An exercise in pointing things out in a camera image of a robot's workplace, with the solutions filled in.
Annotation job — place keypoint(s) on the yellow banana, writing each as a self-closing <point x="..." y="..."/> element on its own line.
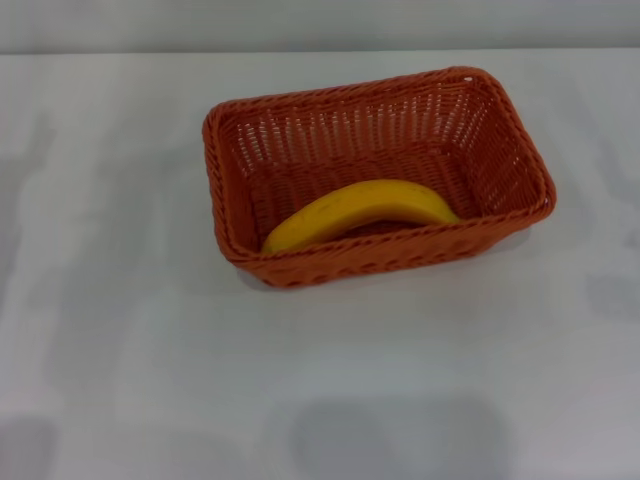
<point x="360" y="205"/>

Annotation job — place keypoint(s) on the orange woven plastic basket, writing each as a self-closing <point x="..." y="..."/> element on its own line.
<point x="310" y="150"/>

